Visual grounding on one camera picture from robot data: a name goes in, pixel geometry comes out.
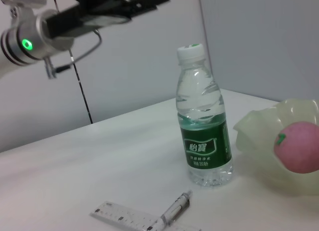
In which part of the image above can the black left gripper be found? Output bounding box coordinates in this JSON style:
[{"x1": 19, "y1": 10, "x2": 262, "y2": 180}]
[{"x1": 46, "y1": 0, "x2": 171, "y2": 40}]

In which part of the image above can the clear water bottle green label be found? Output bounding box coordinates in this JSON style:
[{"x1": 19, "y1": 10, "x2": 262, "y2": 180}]
[{"x1": 175, "y1": 43, "x2": 235, "y2": 188}]

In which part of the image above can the pink peach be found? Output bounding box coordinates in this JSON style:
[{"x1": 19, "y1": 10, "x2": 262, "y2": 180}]
[{"x1": 273, "y1": 121, "x2": 319, "y2": 174}]

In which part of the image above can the pale green glass fruit plate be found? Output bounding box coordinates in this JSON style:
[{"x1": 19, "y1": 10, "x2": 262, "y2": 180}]
[{"x1": 233, "y1": 98, "x2": 319, "y2": 198}]

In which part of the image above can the silver ballpoint pen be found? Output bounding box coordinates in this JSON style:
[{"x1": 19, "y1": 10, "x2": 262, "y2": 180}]
[{"x1": 149, "y1": 190, "x2": 193, "y2": 231}]

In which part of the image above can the clear plastic ruler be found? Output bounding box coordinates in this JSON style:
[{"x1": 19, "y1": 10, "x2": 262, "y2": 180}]
[{"x1": 90, "y1": 201, "x2": 200, "y2": 231}]

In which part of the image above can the left gripper black plug cable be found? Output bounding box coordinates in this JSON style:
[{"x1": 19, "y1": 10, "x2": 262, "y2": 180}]
[{"x1": 44, "y1": 29, "x2": 102, "y2": 80}]

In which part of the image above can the thin black camera cable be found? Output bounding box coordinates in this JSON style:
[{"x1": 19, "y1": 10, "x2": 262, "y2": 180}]
[{"x1": 51, "y1": 0, "x2": 94, "y2": 124}]

